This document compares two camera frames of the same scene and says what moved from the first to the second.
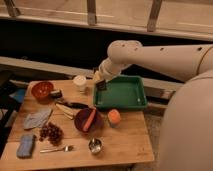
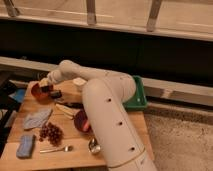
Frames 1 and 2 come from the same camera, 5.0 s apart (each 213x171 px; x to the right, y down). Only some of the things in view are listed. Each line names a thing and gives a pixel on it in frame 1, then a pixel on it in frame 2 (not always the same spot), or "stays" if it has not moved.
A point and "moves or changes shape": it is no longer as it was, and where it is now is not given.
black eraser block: x=101 y=85 moves or changes shape
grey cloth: x=37 y=120 stays
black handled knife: x=73 y=105 stays
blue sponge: x=25 y=146 stays
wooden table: x=58 y=127 stays
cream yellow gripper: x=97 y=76 -> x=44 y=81
